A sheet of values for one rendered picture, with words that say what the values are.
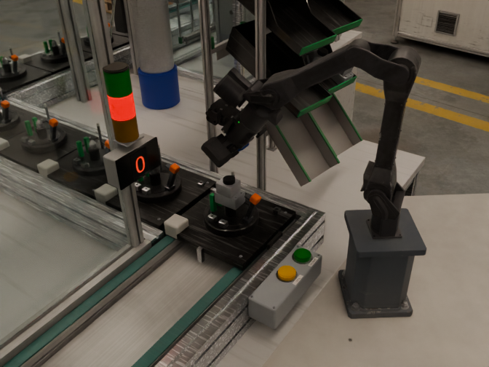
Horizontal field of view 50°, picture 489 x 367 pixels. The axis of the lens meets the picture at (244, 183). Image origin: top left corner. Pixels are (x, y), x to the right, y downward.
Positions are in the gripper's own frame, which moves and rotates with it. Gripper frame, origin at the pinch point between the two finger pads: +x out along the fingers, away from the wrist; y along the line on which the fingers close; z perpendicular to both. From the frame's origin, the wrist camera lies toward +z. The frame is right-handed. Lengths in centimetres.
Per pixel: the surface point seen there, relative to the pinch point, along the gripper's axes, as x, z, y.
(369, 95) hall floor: 142, -14, -292
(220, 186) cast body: 7.7, -5.3, 2.3
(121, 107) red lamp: -7.6, 18.0, 20.4
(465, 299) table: -9, -64, -16
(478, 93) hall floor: 99, -72, -339
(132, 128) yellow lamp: -4.0, 14.3, 19.0
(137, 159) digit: 1.6, 9.8, 19.4
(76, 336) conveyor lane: 26, -9, 44
